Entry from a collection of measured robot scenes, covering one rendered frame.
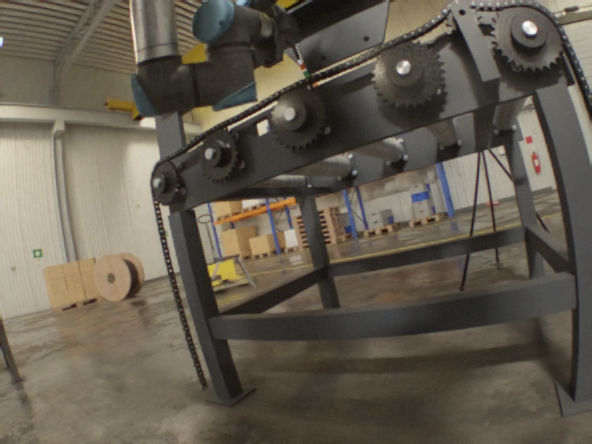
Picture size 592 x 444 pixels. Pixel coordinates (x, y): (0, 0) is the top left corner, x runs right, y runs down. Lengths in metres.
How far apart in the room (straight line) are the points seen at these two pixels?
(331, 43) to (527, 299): 0.80
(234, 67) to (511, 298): 0.74
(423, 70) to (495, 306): 0.54
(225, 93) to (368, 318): 0.62
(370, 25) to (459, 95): 0.30
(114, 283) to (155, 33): 6.76
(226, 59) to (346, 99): 0.35
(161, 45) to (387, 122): 0.52
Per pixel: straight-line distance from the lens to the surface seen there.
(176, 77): 0.61
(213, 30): 0.62
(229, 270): 5.66
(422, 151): 1.72
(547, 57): 0.77
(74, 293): 7.92
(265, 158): 0.94
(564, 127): 0.76
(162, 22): 0.63
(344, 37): 0.92
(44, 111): 11.44
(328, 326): 0.90
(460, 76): 0.79
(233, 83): 0.61
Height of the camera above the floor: 0.58
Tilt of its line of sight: 2 degrees up
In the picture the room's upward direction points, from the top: 13 degrees counter-clockwise
